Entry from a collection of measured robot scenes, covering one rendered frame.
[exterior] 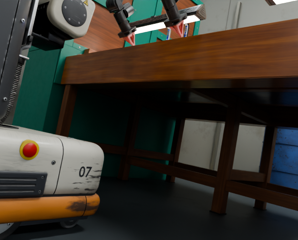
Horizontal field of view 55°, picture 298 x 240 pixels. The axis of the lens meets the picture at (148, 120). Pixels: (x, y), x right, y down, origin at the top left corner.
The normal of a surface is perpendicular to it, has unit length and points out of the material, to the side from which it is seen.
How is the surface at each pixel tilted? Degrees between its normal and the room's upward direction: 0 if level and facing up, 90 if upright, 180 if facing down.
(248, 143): 90
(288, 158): 90
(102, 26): 90
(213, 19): 90
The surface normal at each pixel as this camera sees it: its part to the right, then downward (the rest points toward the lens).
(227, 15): -0.64, -0.18
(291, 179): -0.32, -0.14
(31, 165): 0.75, 0.08
